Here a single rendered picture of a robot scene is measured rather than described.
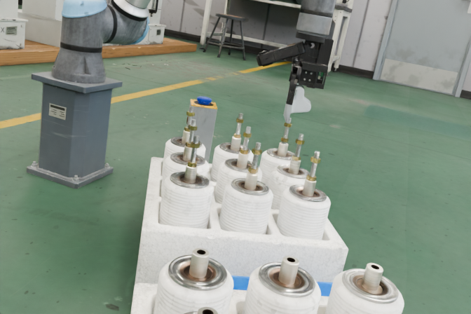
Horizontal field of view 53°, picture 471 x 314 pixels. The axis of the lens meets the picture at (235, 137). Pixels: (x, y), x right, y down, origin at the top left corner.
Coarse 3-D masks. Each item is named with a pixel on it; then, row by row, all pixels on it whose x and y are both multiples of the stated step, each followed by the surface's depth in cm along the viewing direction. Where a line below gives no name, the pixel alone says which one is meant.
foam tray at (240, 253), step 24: (144, 216) 87; (216, 216) 93; (144, 240) 83; (168, 240) 84; (192, 240) 84; (216, 240) 85; (240, 240) 85; (264, 240) 86; (288, 240) 88; (312, 240) 89; (336, 240) 91; (144, 264) 84; (240, 264) 87; (312, 264) 89; (336, 264) 90
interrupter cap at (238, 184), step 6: (234, 180) 92; (240, 180) 93; (234, 186) 89; (240, 186) 90; (258, 186) 92; (264, 186) 92; (240, 192) 88; (246, 192) 87; (252, 192) 88; (258, 192) 89; (264, 192) 89
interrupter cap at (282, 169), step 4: (280, 168) 104; (284, 168) 105; (288, 168) 106; (300, 168) 107; (280, 172) 102; (284, 172) 102; (288, 172) 103; (300, 172) 105; (304, 172) 104; (308, 172) 104; (288, 176) 101; (292, 176) 101; (296, 176) 101; (300, 176) 102; (304, 176) 102
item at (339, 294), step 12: (336, 276) 66; (336, 288) 63; (336, 300) 63; (348, 300) 61; (360, 300) 60; (396, 300) 62; (336, 312) 62; (348, 312) 61; (360, 312) 60; (372, 312) 59; (384, 312) 60; (396, 312) 60
